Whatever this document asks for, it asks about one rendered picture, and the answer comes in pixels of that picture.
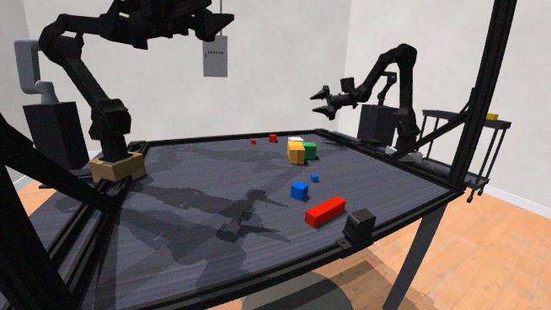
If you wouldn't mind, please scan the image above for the green cube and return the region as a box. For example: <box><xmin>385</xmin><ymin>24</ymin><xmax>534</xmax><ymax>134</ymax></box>
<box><xmin>302</xmin><ymin>142</ymin><xmax>317</xmax><ymax>159</ymax></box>

